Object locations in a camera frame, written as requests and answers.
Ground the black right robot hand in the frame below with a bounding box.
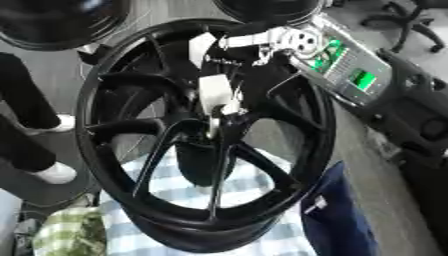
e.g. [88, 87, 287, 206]
[187, 22, 294, 116]

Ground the white pin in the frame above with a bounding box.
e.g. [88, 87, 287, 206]
[204, 103, 244, 140]

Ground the black round wheel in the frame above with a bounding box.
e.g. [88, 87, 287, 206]
[0, 0, 133, 52]
[211, 0, 326, 25]

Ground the black spoked wheel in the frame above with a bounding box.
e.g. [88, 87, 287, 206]
[73, 18, 340, 254]

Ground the black office chair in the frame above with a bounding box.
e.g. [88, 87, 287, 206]
[358, 0, 448, 54]

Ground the dark blue bag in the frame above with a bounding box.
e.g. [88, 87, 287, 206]
[299, 161, 382, 256]

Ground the person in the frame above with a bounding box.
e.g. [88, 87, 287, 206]
[0, 51, 79, 186]

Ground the green white checked cloth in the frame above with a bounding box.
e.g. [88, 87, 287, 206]
[31, 206, 111, 256]

